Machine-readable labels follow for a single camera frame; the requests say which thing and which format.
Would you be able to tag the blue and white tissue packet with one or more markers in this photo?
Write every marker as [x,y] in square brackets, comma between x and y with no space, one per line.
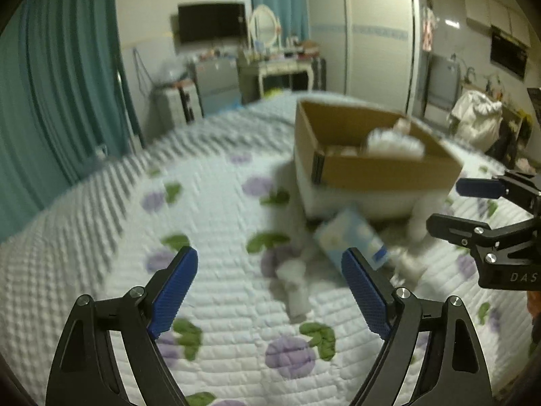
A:
[353,239]

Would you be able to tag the floral quilt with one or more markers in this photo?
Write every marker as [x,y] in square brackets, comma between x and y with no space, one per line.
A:
[169,203]

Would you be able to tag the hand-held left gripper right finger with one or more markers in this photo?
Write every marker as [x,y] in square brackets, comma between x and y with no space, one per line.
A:
[363,296]

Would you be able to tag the white fluffy soft toy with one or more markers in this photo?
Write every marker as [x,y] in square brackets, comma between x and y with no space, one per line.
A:
[416,237]

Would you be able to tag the white soft roll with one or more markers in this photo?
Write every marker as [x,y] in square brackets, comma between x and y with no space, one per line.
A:
[293,281]

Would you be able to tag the cardboard box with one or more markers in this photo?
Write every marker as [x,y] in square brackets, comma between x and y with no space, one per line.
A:
[380,169]

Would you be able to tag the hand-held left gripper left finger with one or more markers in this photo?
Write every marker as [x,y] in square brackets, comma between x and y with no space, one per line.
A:
[174,292]

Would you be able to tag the white dressing table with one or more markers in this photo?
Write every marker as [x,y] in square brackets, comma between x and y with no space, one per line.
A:
[274,70]

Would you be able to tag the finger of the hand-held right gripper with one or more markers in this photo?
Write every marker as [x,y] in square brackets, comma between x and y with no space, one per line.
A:
[477,187]
[454,228]

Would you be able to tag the hanging patterned clothes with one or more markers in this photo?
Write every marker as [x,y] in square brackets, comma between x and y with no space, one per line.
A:
[427,29]

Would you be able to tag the small pale soft item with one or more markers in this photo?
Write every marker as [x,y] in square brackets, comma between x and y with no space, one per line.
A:
[401,125]

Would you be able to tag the white wardrobe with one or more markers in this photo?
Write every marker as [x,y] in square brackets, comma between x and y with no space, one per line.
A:
[372,34]

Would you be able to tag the white storage cabinet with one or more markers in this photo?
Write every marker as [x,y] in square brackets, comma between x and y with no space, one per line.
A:
[175,105]

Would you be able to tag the white washing machine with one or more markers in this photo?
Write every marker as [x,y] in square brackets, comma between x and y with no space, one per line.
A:
[441,86]

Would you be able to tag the white wall cabinets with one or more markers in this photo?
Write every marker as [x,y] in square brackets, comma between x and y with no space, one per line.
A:
[496,12]

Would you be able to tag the black television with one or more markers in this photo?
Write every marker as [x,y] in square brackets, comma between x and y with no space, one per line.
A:
[211,22]

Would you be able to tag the white fluffy item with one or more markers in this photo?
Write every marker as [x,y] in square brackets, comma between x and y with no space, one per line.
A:
[395,143]

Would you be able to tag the small grey fridge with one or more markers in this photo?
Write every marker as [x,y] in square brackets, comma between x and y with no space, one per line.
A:
[217,86]

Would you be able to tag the white cloth bundle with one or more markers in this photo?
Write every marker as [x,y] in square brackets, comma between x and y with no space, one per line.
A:
[477,116]

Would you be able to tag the oval white mirror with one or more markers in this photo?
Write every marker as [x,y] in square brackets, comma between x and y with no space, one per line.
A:
[264,27]

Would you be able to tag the black range hood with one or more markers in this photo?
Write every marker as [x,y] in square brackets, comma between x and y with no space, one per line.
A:
[509,53]

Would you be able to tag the clear plastic bag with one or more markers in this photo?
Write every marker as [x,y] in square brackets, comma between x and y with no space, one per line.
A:
[171,71]

